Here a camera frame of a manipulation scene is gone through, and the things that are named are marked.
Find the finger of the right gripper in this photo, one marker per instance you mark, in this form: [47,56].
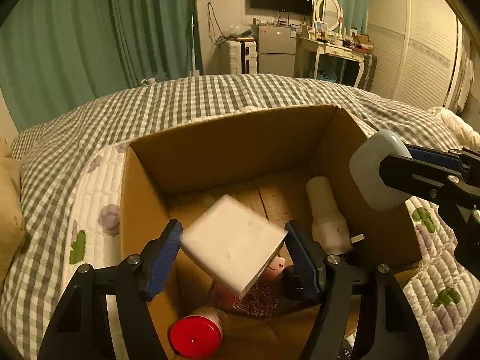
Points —
[465,161]
[443,182]

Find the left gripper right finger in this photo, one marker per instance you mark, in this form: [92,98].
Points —
[387,327]

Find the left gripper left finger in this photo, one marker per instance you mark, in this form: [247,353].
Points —
[79,328]

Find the white bottle red cap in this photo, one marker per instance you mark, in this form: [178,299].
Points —
[198,335]

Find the red patterned wallet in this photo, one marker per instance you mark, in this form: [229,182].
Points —
[260,302]

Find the white square charger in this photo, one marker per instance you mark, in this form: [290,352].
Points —
[232,243]

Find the black remote control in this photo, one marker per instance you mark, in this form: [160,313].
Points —
[345,352]

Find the white puffy jacket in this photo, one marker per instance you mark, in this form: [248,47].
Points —
[462,131]

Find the white floral quilted mat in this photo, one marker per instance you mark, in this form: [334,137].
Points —
[442,293]

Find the hanging white towel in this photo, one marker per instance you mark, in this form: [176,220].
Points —
[465,81]

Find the brown cardboard box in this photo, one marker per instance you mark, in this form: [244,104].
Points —
[263,159]

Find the white louvered wardrobe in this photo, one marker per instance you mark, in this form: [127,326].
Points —
[415,42]

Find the tan pillow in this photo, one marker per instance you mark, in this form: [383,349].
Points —
[11,217]

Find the white vanity table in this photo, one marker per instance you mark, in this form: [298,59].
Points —
[313,54]

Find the grey checkered bed sheet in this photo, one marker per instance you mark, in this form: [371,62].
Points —
[52,155]

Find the white oval vanity mirror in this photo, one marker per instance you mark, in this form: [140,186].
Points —
[328,15]

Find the silver mini fridge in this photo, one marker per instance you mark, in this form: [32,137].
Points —
[276,47]

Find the white suitcase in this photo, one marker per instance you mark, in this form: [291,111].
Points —
[239,56]

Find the white mop stick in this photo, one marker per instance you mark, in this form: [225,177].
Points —
[194,71]

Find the green curtain left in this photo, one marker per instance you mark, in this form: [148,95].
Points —
[59,54]

